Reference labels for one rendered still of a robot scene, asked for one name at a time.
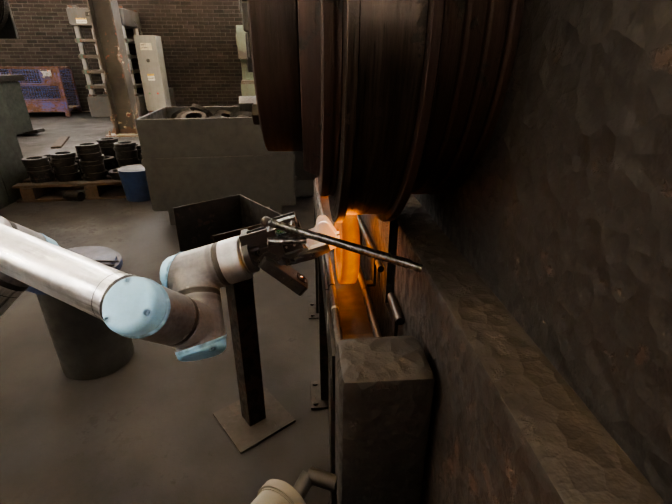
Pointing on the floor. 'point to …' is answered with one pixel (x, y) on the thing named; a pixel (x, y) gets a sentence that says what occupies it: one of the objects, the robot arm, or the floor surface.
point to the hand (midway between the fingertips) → (345, 237)
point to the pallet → (79, 170)
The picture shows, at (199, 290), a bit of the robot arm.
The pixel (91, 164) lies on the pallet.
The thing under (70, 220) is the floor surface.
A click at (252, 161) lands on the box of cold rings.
